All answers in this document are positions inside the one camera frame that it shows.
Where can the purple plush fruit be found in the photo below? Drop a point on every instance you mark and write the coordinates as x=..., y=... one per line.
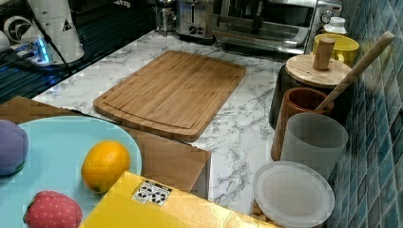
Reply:
x=14, y=147

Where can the silver toaster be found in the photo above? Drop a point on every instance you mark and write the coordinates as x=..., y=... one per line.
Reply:
x=194, y=20

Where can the white round device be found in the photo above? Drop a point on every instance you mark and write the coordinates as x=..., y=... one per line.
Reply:
x=15, y=27

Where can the frosted plastic cup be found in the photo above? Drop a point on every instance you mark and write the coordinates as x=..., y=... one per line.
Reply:
x=314, y=140

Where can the brown wooden cup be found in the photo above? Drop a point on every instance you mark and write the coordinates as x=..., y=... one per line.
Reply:
x=296, y=100

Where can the yellow cardboard box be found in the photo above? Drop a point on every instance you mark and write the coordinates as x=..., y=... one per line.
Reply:
x=136, y=202

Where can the bamboo cutting board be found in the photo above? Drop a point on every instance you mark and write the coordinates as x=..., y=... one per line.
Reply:
x=176, y=95

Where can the jar with white lid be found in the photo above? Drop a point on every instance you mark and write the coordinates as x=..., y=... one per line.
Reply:
x=293, y=195

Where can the black canister with wooden lid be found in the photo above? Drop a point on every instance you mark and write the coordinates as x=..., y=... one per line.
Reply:
x=300, y=71

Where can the yellow mug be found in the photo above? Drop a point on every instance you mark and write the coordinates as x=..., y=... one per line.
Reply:
x=345, y=48

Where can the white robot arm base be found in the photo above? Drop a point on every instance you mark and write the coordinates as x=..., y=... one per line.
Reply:
x=54, y=33

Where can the wooden stick utensil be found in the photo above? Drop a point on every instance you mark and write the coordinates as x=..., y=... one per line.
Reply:
x=353, y=75

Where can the orange fruit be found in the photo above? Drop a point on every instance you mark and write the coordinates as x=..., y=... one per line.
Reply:
x=104, y=163

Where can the glass french press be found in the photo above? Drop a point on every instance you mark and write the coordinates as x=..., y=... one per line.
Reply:
x=165, y=11

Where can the red plush strawberry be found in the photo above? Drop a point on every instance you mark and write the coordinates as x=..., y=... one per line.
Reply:
x=50, y=209

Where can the white lidded bottle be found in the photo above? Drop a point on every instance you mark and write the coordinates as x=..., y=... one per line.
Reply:
x=335, y=26

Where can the silver toaster oven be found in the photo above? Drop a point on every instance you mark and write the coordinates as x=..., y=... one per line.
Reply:
x=311, y=14

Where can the glass oven door with handle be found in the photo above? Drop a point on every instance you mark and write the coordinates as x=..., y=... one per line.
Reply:
x=270, y=36

